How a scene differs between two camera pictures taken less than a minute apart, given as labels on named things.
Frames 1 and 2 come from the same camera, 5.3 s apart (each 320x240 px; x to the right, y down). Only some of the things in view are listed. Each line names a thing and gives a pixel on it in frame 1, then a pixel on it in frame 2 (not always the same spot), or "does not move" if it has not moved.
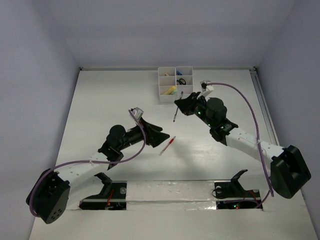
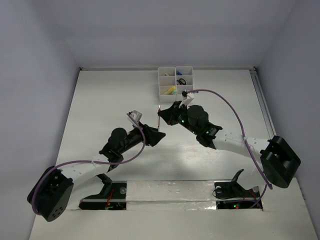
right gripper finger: [193, 96] → [175, 106]
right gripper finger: [185, 105] → [169, 115]
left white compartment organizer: [167, 80] does not move
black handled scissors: [181, 81] does not move
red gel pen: [170, 142] → [159, 112]
